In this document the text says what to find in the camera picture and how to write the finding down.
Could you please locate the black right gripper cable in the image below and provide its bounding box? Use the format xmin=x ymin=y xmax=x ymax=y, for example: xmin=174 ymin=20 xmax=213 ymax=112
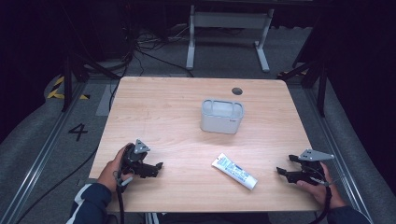
xmin=307 ymin=175 xmax=333 ymax=224

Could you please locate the black floor cable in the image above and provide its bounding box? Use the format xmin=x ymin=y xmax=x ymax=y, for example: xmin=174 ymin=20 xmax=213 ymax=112
xmin=14 ymin=145 xmax=100 ymax=224

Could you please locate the aluminium floor rail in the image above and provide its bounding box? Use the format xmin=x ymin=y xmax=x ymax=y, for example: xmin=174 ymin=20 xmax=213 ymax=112
xmin=303 ymin=87 xmax=375 ymax=224
xmin=0 ymin=82 xmax=90 ymax=224

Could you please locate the white metal table frame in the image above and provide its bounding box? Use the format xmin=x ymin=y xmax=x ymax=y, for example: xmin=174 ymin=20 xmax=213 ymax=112
xmin=185 ymin=4 xmax=276 ymax=74

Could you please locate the black metal stand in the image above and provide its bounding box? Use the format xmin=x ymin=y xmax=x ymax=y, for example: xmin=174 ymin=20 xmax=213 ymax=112
xmin=60 ymin=52 xmax=123 ymax=113
xmin=276 ymin=57 xmax=329 ymax=119

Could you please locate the white and blue toothpaste tube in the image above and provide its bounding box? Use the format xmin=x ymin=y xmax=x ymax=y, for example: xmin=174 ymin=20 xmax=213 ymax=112
xmin=211 ymin=152 xmax=259 ymax=191

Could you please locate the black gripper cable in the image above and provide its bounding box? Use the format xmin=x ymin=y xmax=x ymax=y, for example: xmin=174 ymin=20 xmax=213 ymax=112
xmin=307 ymin=175 xmax=333 ymax=224
xmin=115 ymin=169 xmax=126 ymax=224

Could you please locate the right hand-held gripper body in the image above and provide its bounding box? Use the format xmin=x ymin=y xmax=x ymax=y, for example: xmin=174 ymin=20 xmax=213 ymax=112
xmin=297 ymin=148 xmax=335 ymax=187

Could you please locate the person's left hand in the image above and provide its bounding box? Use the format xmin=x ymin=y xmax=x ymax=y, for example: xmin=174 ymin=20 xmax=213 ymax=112
xmin=96 ymin=143 xmax=135 ymax=193

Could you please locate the bundle of black floor cables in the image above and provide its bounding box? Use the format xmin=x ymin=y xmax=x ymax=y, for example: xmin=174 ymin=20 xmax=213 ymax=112
xmin=106 ymin=27 xmax=195 ymax=111

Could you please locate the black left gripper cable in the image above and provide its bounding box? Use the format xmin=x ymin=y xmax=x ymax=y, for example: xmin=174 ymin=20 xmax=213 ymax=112
xmin=115 ymin=169 xmax=126 ymax=224

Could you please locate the grey plastic container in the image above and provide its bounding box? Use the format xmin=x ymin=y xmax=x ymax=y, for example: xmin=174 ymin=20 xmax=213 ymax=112
xmin=200 ymin=98 xmax=246 ymax=135

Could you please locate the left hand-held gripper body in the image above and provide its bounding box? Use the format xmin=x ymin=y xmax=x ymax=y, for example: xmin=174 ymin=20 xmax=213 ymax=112
xmin=117 ymin=138 xmax=151 ymax=188

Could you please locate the person's right hand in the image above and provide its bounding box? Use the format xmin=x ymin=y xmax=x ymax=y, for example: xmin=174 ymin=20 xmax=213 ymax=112
xmin=296 ymin=161 xmax=347 ymax=210

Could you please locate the yellow and black floor tape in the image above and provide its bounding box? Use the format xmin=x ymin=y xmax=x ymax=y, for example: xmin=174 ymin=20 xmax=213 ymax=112
xmin=46 ymin=76 xmax=92 ymax=101

